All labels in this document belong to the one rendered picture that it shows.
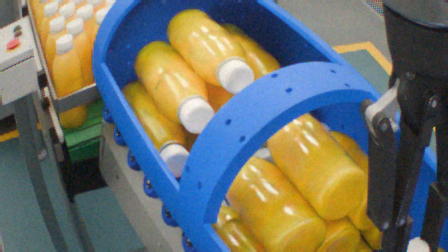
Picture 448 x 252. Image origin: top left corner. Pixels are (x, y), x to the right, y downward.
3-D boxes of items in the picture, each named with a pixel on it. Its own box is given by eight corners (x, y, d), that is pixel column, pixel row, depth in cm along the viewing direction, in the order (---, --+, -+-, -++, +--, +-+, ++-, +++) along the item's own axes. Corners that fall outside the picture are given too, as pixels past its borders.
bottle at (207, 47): (182, 1, 118) (228, 42, 105) (217, 17, 121) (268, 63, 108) (156, 37, 119) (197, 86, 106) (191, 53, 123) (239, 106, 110)
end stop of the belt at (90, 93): (60, 113, 141) (58, 100, 139) (59, 111, 142) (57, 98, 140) (262, 48, 152) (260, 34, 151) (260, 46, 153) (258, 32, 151)
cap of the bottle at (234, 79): (230, 54, 106) (236, 60, 104) (254, 67, 108) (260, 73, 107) (212, 80, 107) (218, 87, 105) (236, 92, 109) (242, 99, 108)
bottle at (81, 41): (68, 96, 156) (61, 28, 147) (95, 89, 157) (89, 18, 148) (68, 113, 151) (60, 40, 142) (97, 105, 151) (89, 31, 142)
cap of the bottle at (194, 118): (215, 104, 109) (221, 111, 107) (198, 131, 110) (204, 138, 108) (189, 93, 107) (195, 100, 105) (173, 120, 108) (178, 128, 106)
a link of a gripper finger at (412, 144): (441, 95, 46) (430, 96, 46) (408, 230, 52) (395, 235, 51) (415, 69, 49) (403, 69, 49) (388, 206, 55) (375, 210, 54)
